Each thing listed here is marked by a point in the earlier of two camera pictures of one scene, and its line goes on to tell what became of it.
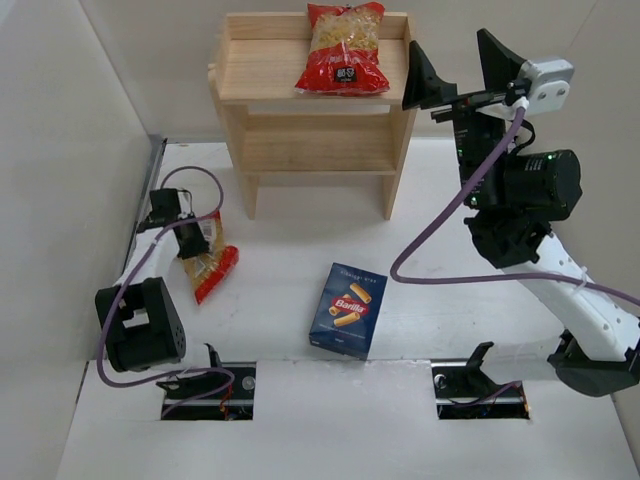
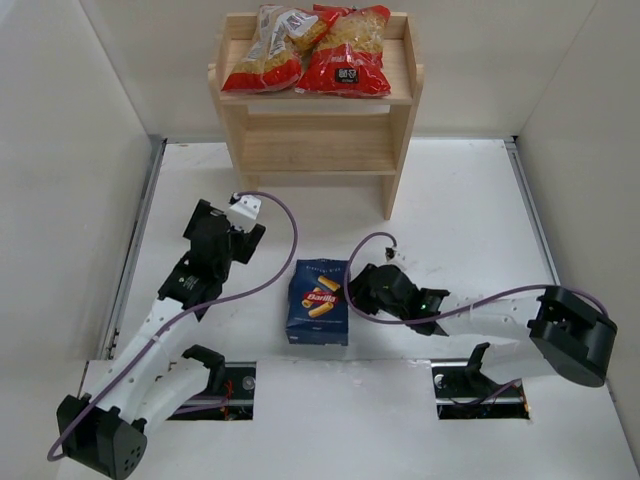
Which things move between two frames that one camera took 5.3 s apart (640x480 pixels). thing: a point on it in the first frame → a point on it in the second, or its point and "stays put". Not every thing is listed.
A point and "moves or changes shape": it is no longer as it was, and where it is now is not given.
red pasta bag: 344,59 stays put
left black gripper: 185,235 → 220,230
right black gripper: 470,101 → 367,288
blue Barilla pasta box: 348,311 moves or changes shape
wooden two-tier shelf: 273,129 stays put
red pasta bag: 207,270 moves or changes shape
